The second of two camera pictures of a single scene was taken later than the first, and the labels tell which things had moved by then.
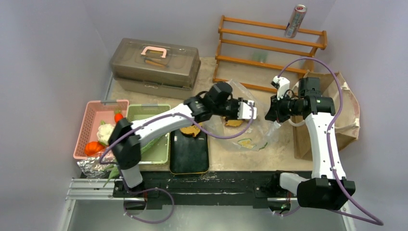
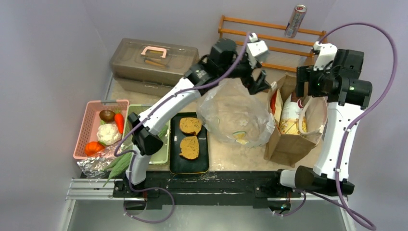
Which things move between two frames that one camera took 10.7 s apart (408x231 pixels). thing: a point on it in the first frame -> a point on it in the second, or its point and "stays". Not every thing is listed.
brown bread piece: [234, 122] -> [189, 147]
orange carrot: [118, 116] stays
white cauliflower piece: [105, 132] stays
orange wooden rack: [259, 64] stays
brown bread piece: [192, 131] stays
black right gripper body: [274, 109] -> [303, 81]
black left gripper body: [230, 109] -> [242, 69]
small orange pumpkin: [92, 147] stays
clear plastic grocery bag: [250, 134] stays
